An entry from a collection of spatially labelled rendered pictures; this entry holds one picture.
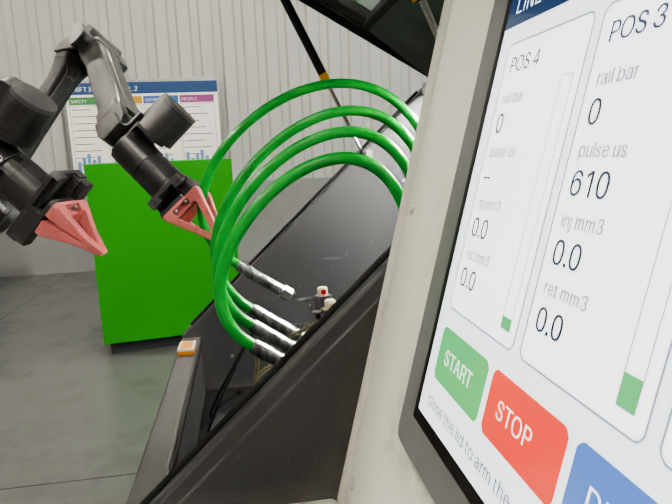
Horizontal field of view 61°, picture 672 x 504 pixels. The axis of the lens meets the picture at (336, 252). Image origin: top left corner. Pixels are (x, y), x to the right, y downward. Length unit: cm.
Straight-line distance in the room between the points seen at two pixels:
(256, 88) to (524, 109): 701
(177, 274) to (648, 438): 398
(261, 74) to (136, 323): 405
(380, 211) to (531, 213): 93
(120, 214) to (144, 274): 43
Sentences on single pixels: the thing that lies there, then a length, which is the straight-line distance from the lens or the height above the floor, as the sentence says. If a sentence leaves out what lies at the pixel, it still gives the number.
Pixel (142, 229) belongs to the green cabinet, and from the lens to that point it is 409.
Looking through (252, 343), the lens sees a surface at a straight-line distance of 66.
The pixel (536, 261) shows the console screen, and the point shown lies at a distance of 28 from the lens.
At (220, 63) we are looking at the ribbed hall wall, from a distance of 738.
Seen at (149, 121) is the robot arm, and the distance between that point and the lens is 90.
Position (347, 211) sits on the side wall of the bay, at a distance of 120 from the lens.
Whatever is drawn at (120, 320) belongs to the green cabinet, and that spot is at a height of 24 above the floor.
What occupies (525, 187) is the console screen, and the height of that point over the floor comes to 129.
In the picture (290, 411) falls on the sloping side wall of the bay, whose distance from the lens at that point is 57.
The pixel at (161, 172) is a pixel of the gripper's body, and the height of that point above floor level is 130.
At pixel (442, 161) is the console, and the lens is 45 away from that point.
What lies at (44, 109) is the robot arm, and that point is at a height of 138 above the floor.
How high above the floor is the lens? 132
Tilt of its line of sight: 10 degrees down
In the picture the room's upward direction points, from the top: 2 degrees counter-clockwise
